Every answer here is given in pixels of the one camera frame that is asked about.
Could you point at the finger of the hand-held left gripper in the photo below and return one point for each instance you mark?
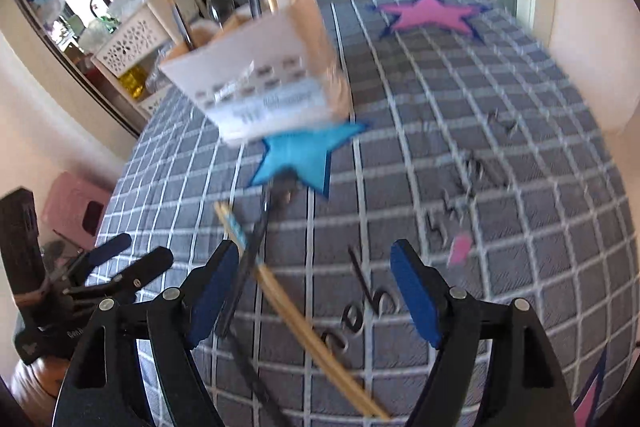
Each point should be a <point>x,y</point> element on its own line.
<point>145,267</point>
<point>112,247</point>

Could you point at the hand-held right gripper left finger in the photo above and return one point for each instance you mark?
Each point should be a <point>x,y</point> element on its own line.
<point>215,292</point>

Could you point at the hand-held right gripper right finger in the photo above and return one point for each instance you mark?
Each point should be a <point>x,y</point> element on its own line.
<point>415,292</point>

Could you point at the blue patterned bamboo chopstick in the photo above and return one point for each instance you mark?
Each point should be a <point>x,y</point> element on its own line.
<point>300,322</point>

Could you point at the beige plastic utensil holder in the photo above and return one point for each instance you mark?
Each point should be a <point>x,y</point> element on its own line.
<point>260,72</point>

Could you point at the person's left forearm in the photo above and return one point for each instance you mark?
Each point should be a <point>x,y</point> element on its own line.
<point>35,382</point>

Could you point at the pink plastic stool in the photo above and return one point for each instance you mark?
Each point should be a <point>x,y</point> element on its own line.
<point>70,207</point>

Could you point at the yellow oil bottle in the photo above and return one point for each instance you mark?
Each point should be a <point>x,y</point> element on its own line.
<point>132,82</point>

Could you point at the crumpled clear plastic bag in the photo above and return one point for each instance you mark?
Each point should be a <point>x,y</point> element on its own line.
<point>156,77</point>

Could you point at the grey checkered star tablecloth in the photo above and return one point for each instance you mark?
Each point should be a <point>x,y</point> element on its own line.
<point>450,107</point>

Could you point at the beige plastic storage cart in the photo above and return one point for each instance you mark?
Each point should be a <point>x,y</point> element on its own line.
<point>130,39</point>

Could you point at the white plastic bag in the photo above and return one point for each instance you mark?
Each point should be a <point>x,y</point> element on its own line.
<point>95,34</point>

